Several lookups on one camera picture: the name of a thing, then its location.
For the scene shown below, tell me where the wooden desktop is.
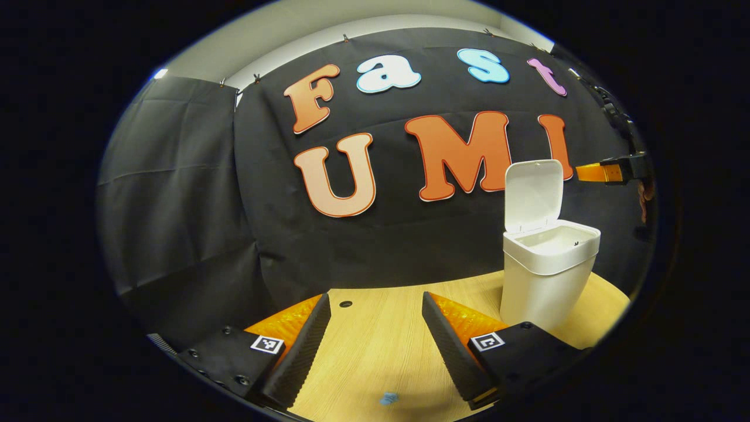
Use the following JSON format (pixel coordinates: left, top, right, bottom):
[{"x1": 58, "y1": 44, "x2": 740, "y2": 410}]
[{"x1": 287, "y1": 270, "x2": 630, "y2": 422}]

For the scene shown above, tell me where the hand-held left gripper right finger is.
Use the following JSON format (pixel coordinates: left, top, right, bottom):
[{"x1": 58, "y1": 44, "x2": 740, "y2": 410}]
[{"x1": 422, "y1": 291, "x2": 587, "y2": 411}]

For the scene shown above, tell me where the white desktop garbage bin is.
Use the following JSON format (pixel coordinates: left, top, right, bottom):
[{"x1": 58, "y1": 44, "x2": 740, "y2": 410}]
[{"x1": 499, "y1": 159, "x2": 602, "y2": 333}]

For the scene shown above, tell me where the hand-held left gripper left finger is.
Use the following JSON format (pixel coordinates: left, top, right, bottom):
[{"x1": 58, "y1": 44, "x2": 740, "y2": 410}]
[{"x1": 176, "y1": 293, "x2": 332, "y2": 411}]

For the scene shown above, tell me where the grey ribbed strip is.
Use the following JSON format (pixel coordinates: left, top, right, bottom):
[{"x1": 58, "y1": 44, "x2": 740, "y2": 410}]
[{"x1": 145, "y1": 332, "x2": 178, "y2": 356}]

